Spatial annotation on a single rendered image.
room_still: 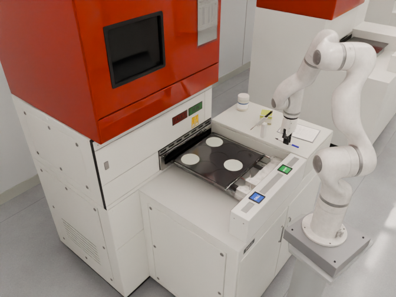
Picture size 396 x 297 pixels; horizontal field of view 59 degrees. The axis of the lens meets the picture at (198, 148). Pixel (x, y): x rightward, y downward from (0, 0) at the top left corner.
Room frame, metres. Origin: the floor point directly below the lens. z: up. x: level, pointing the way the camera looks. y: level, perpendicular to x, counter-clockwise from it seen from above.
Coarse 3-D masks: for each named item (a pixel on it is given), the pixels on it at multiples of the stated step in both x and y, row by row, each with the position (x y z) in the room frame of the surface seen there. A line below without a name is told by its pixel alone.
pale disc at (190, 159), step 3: (183, 156) 1.54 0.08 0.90; (186, 156) 1.54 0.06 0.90; (189, 156) 1.54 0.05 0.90; (192, 156) 1.54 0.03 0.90; (195, 156) 1.54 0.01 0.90; (183, 159) 1.51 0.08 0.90; (186, 159) 1.51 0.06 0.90; (189, 159) 1.51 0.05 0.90; (192, 159) 1.51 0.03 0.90; (195, 159) 1.51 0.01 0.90; (198, 159) 1.51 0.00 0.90; (183, 162) 1.49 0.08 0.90; (186, 162) 1.49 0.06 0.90; (189, 162) 1.49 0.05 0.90; (192, 162) 1.49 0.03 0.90; (195, 162) 1.49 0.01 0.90
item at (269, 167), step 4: (268, 164) 1.49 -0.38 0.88; (272, 164) 1.49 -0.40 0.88; (264, 168) 1.46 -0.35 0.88; (268, 168) 1.46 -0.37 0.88; (272, 168) 1.46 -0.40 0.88; (260, 172) 1.43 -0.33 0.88; (264, 172) 1.43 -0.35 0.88; (268, 172) 1.43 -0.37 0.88; (256, 176) 1.39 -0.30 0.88; (260, 176) 1.39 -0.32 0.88; (264, 176) 1.39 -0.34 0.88; (256, 180) 1.36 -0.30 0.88; (260, 180) 1.36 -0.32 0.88; (248, 188) 1.30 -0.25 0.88; (236, 196) 1.25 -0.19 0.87; (240, 196) 1.24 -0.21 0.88
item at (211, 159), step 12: (204, 144) 1.65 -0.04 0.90; (228, 144) 1.66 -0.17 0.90; (180, 156) 1.54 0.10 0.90; (204, 156) 1.54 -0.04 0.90; (216, 156) 1.54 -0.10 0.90; (228, 156) 1.54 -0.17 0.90; (240, 156) 1.54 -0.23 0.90; (252, 156) 1.54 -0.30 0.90; (192, 168) 1.44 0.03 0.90; (204, 168) 1.44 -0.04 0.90; (216, 168) 1.44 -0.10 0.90; (216, 180) 1.34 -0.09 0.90; (228, 180) 1.34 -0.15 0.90
